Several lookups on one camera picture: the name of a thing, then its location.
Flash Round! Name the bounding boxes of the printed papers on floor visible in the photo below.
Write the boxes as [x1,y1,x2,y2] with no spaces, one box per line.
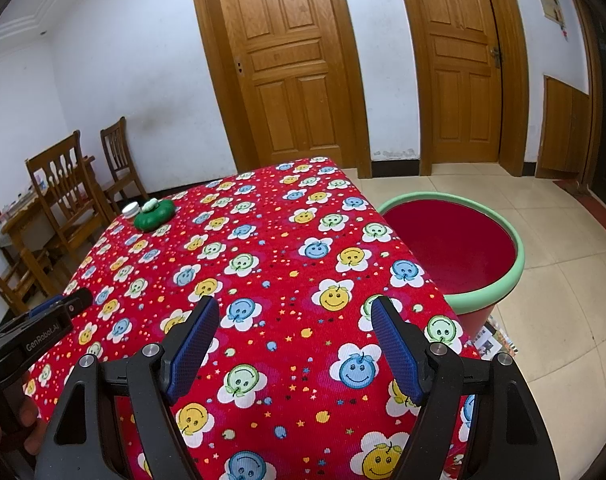
[470,317,519,361]

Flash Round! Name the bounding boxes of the wooden dining chair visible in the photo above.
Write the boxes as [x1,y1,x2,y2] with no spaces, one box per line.
[0,254,34,317]
[25,130,114,267]
[100,116,149,202]

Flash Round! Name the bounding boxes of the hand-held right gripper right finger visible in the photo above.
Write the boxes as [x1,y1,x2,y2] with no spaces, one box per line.
[372,296,558,480]

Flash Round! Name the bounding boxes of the wooden panel door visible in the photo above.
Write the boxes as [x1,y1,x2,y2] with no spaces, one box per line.
[392,0,530,178]
[187,0,372,179]

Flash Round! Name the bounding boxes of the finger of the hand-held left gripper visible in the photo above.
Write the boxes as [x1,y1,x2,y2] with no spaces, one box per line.
[30,287,94,331]

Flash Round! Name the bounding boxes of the red floor mat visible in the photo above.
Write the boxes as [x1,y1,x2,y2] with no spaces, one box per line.
[554,179,606,234]

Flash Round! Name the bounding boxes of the wall poster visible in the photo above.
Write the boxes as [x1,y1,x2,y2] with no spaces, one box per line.
[531,0,569,41]

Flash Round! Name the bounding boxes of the green flower-shaped container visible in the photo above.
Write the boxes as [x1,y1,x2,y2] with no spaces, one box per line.
[134,199,176,233]

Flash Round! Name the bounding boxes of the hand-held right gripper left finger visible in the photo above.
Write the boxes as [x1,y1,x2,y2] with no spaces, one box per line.
[35,296,220,480]

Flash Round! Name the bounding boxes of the wooden dining table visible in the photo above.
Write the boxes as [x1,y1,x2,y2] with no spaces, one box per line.
[0,155,96,281]

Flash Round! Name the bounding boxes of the small wooden cabinet door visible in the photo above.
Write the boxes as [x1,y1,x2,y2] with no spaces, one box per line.
[535,75,592,181]

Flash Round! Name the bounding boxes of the person's left hand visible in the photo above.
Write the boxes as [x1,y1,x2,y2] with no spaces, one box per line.
[14,395,40,457]

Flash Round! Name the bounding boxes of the red smiley flower tablecloth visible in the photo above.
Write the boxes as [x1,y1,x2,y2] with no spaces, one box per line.
[25,157,484,480]

